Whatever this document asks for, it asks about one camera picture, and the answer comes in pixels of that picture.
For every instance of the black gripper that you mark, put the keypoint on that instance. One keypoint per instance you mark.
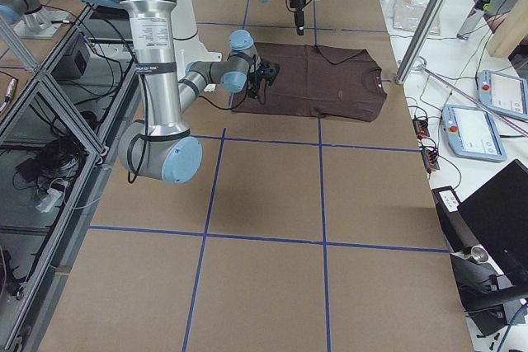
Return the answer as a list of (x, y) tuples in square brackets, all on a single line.
[(254, 81), (295, 2)]

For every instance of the dark brown t-shirt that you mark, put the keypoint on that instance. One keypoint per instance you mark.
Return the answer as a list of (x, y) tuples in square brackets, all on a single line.
[(319, 81)]

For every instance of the clear plastic bag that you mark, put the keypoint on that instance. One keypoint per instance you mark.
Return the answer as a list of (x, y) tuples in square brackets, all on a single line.
[(407, 14)]

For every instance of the metal reacher grabber stick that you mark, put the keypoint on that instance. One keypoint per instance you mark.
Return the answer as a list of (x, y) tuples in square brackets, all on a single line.
[(500, 117)]

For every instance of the near blue teach pendant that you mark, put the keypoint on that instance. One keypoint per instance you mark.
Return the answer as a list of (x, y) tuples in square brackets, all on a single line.
[(472, 134)]

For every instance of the blue teach pendant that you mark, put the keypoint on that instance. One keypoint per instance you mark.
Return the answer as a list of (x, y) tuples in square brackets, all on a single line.
[(505, 94), (472, 134)]

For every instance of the far blue teach pendant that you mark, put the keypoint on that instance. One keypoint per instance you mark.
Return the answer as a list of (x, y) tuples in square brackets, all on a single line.
[(505, 94)]

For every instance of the black laptop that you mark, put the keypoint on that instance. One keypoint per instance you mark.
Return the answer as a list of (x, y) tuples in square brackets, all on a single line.
[(487, 237)]

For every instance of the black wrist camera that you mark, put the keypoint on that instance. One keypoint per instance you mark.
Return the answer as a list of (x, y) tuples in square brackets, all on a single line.
[(269, 71)]

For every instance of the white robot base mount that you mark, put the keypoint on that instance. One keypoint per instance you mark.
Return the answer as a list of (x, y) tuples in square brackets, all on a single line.
[(187, 44)]

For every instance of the aluminium camera post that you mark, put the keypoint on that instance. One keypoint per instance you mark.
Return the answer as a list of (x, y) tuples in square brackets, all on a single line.
[(418, 40)]

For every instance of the aluminium frame rack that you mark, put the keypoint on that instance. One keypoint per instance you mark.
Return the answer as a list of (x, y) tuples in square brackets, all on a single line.
[(58, 144)]

